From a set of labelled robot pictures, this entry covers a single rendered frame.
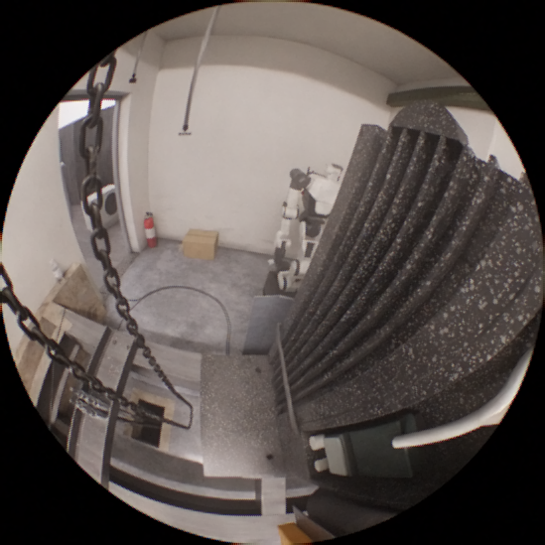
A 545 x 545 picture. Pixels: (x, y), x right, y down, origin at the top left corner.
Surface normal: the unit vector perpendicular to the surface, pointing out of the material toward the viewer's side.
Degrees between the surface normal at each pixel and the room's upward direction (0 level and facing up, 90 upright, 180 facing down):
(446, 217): 90
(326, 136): 90
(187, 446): 0
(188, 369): 0
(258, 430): 0
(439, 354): 90
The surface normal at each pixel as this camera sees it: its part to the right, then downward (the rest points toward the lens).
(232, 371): 0.22, -0.74
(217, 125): 0.01, 0.65
